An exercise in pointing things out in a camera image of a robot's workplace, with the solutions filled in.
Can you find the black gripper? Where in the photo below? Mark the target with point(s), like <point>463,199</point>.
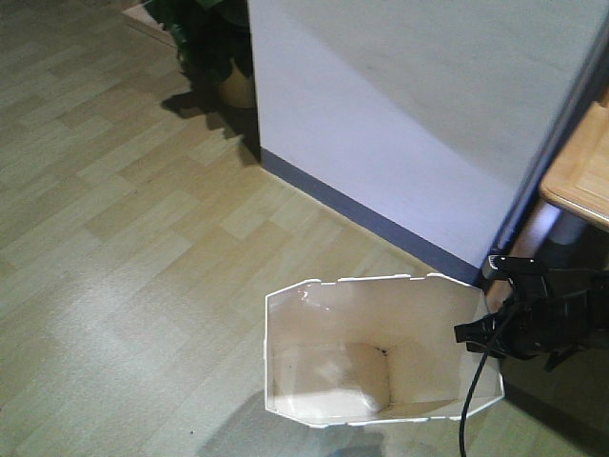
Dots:
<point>521,332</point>

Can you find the white plastic trash bin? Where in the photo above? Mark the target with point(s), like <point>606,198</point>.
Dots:
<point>360,351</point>

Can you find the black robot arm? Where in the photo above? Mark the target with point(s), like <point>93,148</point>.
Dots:
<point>589,313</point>

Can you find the wooden desk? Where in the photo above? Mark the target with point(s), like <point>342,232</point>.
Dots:
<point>577,180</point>

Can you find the potted green plant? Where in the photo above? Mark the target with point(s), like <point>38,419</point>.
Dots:
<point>213,38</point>

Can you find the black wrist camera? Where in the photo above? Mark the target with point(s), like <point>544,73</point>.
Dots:
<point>526,276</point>

